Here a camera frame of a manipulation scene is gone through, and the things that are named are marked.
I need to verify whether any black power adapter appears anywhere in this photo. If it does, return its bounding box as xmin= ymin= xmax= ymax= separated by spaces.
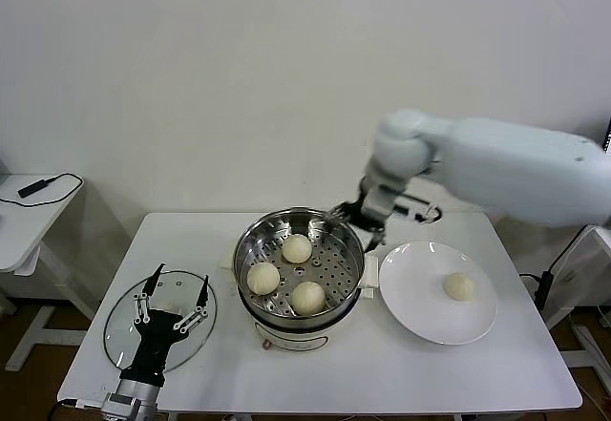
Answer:
xmin=17 ymin=179 xmax=52 ymax=199

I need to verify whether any white round plate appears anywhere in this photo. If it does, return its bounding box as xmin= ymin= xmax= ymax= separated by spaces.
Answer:
xmin=378 ymin=241 xmax=498 ymax=346

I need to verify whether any white side table with adapter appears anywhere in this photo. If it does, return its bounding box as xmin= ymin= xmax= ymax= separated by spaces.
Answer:
xmin=0 ymin=174 xmax=99 ymax=372

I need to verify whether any white side table with laptop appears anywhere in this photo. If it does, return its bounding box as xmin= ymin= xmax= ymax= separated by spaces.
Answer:
xmin=543 ymin=224 xmax=611 ymax=369

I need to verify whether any stainless steel steamer pot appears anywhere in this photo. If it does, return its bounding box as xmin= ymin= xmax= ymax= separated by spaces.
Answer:
xmin=218 ymin=239 xmax=381 ymax=351

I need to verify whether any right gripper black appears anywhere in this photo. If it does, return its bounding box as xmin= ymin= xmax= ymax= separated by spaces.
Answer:
xmin=327 ymin=200 xmax=389 ymax=253

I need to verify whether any black adapter cable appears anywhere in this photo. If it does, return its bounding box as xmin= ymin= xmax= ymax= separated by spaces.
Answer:
xmin=0 ymin=172 xmax=85 ymax=210

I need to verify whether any round glass pot lid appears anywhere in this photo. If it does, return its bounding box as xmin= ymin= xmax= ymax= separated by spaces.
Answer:
xmin=103 ymin=270 xmax=219 ymax=375

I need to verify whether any black cable with plug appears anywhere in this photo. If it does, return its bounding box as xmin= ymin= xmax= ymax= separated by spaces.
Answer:
xmin=518 ymin=227 xmax=593 ymax=312

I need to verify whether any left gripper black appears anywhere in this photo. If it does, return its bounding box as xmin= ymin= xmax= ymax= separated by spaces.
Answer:
xmin=117 ymin=262 xmax=211 ymax=388

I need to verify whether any white cable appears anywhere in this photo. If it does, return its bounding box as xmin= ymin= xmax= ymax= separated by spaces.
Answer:
xmin=556 ymin=225 xmax=596 ymax=274

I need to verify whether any stainless steel steamer basket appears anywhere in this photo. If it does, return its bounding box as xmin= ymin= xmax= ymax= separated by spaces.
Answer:
xmin=232 ymin=207 xmax=367 ymax=320

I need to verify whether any white steamed baozi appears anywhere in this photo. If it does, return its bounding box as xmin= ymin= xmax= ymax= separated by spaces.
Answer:
xmin=442 ymin=271 xmax=477 ymax=303
xmin=290 ymin=281 xmax=327 ymax=316
xmin=281 ymin=233 xmax=314 ymax=263
xmin=246 ymin=262 xmax=282 ymax=297

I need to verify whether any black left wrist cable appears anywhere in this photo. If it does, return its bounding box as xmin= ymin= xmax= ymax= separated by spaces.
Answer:
xmin=56 ymin=396 xmax=104 ymax=411

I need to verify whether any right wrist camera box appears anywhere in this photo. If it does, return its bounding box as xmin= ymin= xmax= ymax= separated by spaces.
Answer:
xmin=395 ymin=194 xmax=443 ymax=224

